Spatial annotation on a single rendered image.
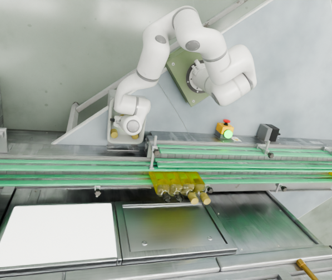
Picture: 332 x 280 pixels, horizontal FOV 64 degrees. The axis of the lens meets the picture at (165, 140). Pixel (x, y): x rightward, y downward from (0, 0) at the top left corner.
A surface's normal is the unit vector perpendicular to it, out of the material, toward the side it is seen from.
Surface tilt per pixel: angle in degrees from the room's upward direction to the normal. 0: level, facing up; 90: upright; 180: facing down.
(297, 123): 0
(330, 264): 90
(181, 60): 1
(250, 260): 90
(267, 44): 0
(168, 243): 90
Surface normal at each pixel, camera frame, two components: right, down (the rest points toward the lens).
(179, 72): 0.24, 0.42
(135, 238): 0.15, -0.91
